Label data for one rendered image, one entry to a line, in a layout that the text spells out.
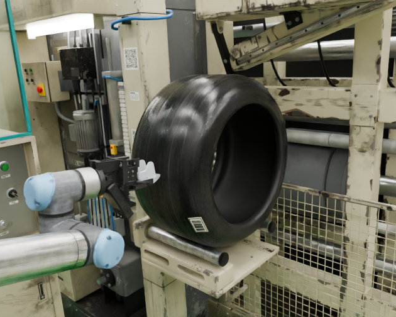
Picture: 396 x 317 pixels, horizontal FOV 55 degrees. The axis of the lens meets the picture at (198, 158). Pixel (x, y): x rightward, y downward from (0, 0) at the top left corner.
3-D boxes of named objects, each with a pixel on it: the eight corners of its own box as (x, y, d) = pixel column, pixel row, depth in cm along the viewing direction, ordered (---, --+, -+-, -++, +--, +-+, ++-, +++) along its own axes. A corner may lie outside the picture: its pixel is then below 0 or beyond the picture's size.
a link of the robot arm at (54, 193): (22, 211, 84) (20, 173, 83) (68, 201, 92) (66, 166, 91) (39, 219, 79) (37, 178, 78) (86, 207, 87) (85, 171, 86)
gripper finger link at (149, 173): (166, 160, 105) (140, 164, 98) (166, 181, 106) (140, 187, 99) (159, 158, 107) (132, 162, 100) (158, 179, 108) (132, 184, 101)
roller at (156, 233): (156, 226, 143) (151, 238, 142) (148, 222, 140) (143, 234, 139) (231, 254, 120) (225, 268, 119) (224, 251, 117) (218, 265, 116)
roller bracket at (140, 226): (134, 246, 140) (131, 221, 137) (205, 211, 168) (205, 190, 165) (140, 249, 137) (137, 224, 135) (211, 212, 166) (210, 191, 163)
